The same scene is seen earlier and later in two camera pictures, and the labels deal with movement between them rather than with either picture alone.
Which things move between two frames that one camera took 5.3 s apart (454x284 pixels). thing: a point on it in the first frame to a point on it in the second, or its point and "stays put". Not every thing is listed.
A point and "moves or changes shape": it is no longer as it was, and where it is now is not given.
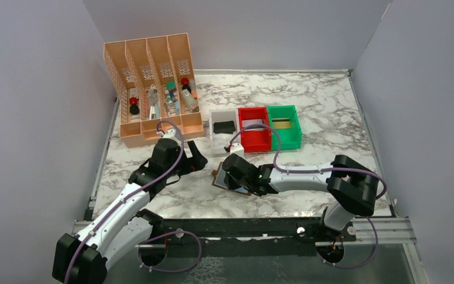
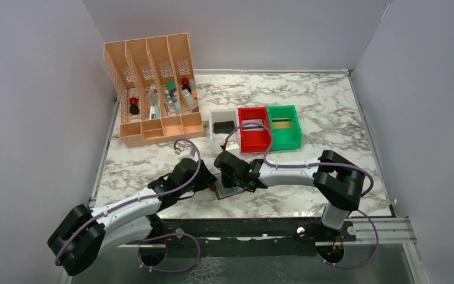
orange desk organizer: [155, 82] stays put
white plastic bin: [219, 141] stays put
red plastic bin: [255, 141] stays put
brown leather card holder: [218, 180] moves or changes shape
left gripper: [196, 163] to [206, 178]
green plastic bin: [289, 138] stays put
